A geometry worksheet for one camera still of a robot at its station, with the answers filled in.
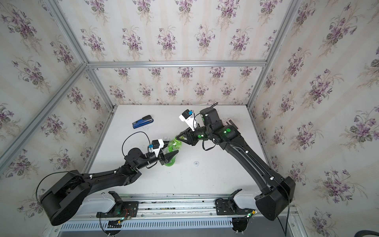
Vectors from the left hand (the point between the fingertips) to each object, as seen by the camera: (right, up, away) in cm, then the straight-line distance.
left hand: (177, 149), depth 72 cm
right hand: (+3, +7, -4) cm, 8 cm away
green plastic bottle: (-1, +3, -3) cm, 5 cm away
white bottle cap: (+10, -12, +16) cm, 23 cm away
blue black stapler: (-27, +14, +35) cm, 47 cm away
